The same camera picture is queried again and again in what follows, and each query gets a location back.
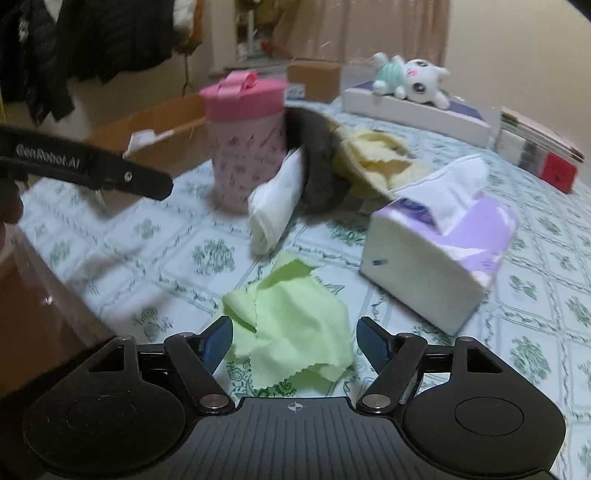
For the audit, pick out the purple and white tissue box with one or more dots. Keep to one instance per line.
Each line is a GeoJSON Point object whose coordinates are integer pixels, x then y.
{"type": "Point", "coordinates": [434, 258]}

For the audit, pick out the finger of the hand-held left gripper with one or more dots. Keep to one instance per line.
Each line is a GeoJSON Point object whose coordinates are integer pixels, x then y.
{"type": "Point", "coordinates": [138, 179]}

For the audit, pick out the large cardboard box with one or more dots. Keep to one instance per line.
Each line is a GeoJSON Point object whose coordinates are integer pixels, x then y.
{"type": "Point", "coordinates": [152, 122]}

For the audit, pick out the pale yellow fluffy towel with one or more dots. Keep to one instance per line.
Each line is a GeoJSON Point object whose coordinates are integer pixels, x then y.
{"type": "Point", "coordinates": [374, 157]}

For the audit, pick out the white cloth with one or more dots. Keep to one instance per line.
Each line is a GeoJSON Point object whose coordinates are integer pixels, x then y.
{"type": "Point", "coordinates": [277, 198]}

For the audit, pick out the light green cloth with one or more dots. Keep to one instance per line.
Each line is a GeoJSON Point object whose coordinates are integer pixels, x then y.
{"type": "Point", "coordinates": [291, 323]}

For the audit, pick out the stack of books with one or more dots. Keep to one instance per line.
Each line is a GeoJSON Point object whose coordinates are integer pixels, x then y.
{"type": "Point", "coordinates": [540, 147]}

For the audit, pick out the white plush toy striped shirt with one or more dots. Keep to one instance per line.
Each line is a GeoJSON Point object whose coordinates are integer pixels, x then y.
{"type": "Point", "coordinates": [411, 78]}

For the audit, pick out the green floral tablecloth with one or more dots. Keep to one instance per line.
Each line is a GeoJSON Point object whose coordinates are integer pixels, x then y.
{"type": "Point", "coordinates": [152, 240]}

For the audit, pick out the beige curtain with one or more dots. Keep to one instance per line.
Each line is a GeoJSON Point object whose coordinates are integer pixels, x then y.
{"type": "Point", "coordinates": [360, 27]}

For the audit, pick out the flat white and blue box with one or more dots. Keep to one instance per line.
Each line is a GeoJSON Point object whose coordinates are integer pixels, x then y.
{"type": "Point", "coordinates": [415, 113]}

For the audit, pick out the white puffer jacket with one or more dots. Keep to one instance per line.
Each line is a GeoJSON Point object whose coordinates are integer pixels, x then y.
{"type": "Point", "coordinates": [187, 11]}

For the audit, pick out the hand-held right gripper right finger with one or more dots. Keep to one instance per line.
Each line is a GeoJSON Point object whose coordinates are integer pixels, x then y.
{"type": "Point", "coordinates": [370, 342]}

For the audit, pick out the small closed cardboard box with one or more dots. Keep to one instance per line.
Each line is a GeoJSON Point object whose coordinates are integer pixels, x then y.
{"type": "Point", "coordinates": [314, 81]}

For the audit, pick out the pink cylindrical container with bow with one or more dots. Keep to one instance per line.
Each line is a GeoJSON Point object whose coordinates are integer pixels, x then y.
{"type": "Point", "coordinates": [242, 138]}

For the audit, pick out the black quilted jacket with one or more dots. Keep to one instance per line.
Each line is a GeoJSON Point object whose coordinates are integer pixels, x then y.
{"type": "Point", "coordinates": [69, 41]}

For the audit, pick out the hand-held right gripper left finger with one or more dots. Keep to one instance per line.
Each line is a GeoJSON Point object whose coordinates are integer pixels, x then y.
{"type": "Point", "coordinates": [220, 342]}

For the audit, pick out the dark grey cloth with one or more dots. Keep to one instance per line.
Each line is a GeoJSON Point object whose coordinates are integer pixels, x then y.
{"type": "Point", "coordinates": [318, 157]}

